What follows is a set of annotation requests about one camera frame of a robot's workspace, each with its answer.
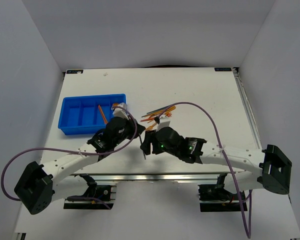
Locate orange plastic fork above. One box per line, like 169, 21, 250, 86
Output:
141, 112, 172, 123

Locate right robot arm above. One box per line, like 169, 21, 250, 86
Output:
140, 127, 292, 200

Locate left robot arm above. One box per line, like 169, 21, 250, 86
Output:
14, 116, 146, 215

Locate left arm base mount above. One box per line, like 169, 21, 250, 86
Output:
63, 173, 117, 210

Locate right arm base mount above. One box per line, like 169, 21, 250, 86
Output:
198, 173, 241, 213

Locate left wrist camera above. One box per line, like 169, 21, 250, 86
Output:
110, 102, 129, 122

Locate blue plastic knife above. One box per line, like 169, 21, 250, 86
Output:
139, 134, 146, 161

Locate blue divided bin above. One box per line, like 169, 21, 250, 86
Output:
58, 93, 127, 136

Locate yellow chopstick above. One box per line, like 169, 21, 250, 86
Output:
149, 105, 176, 115

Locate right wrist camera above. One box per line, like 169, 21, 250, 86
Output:
156, 115, 171, 132

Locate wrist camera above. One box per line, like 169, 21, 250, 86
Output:
156, 115, 171, 132
110, 102, 129, 122

